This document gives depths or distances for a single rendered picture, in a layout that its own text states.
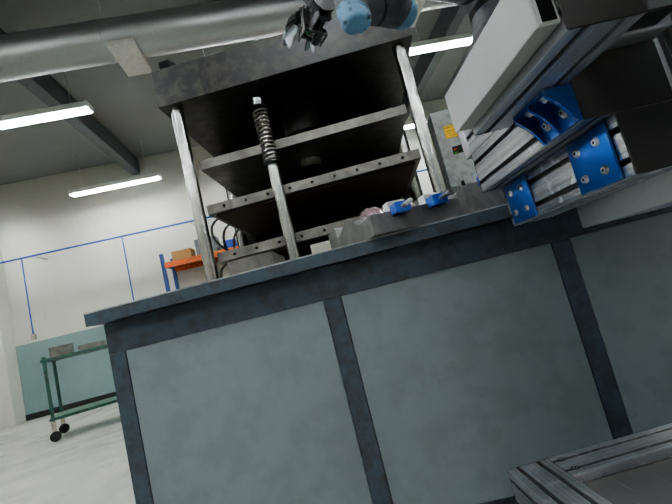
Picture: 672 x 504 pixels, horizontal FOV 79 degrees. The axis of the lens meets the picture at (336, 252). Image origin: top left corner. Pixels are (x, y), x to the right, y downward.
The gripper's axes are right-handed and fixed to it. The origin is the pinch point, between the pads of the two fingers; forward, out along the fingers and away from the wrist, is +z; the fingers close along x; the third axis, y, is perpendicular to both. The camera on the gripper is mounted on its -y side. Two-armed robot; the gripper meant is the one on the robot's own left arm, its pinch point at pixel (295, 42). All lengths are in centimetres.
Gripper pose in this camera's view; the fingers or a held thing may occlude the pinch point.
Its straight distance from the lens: 141.5
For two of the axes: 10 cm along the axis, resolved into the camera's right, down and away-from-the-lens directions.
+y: 1.3, 9.7, -1.9
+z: -4.5, 2.2, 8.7
